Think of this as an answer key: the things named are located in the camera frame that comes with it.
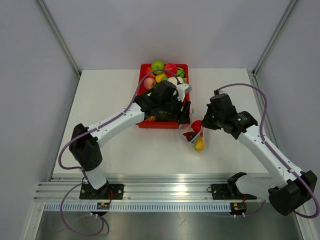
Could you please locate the clear zip top bag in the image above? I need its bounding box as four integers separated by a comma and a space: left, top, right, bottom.
178, 107, 206, 153

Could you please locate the dark green round vegetable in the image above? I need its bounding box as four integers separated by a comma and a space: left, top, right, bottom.
176, 67, 186, 78

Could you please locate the white cauliflower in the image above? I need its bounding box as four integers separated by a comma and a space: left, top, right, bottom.
167, 76, 187, 86

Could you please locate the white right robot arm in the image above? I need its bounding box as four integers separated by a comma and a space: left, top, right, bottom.
201, 93, 318, 216

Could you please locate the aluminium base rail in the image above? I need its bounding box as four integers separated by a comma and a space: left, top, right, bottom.
33, 173, 306, 203

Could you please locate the left aluminium frame post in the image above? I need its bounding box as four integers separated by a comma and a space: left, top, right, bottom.
36, 0, 81, 78

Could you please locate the small pineapple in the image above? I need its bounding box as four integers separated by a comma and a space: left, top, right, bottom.
144, 114, 169, 122

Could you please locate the aluminium frame post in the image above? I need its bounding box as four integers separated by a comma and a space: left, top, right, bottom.
252, 0, 299, 77
36, 0, 81, 78

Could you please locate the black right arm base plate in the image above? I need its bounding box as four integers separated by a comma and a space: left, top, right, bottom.
206, 183, 258, 201

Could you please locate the white slotted cable duct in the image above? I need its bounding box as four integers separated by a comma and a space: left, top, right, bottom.
43, 201, 231, 213

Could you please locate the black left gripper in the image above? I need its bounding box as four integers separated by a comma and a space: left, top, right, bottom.
159, 93, 190, 124

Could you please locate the dark red onion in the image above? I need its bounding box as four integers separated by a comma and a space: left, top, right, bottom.
182, 131, 197, 143

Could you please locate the right aluminium frame post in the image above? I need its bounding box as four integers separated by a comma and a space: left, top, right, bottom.
252, 0, 299, 77

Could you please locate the green apple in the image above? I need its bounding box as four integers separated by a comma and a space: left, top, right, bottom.
151, 60, 165, 75

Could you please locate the red plastic tray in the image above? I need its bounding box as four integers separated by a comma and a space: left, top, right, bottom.
136, 63, 189, 129

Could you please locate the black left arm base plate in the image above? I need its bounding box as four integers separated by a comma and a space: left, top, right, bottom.
79, 183, 124, 200

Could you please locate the yellow lemon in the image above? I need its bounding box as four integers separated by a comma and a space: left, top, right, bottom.
155, 73, 167, 84

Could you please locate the red apple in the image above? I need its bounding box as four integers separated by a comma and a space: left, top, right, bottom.
164, 63, 178, 77

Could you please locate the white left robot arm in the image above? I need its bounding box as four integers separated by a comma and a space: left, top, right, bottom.
69, 80, 192, 199

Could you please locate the pink peach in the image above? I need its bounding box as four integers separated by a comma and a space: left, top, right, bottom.
143, 77, 156, 90

